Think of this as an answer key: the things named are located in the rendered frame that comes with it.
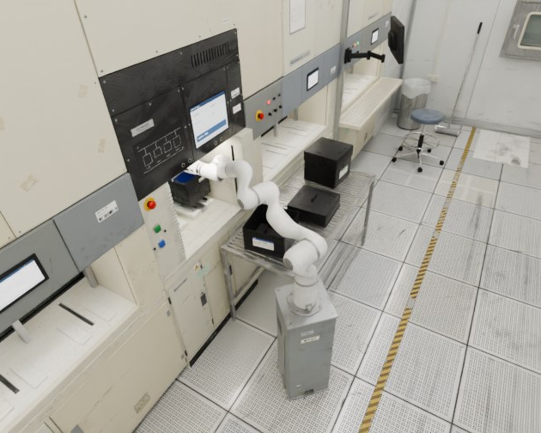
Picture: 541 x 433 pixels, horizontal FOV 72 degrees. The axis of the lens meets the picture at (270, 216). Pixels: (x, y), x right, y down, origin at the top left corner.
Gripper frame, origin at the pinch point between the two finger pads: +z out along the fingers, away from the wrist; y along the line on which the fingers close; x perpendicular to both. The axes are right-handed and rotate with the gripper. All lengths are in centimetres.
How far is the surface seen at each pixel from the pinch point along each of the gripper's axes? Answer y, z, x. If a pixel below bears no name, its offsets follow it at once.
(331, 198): 59, -76, -35
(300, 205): 40, -62, -35
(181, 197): -10.4, -4.6, -18.7
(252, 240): -5, -55, -36
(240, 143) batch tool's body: 16.8, -34.0, 14.0
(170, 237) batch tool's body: -46, -34, -13
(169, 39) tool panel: -21, -33, 79
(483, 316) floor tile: 92, -192, -121
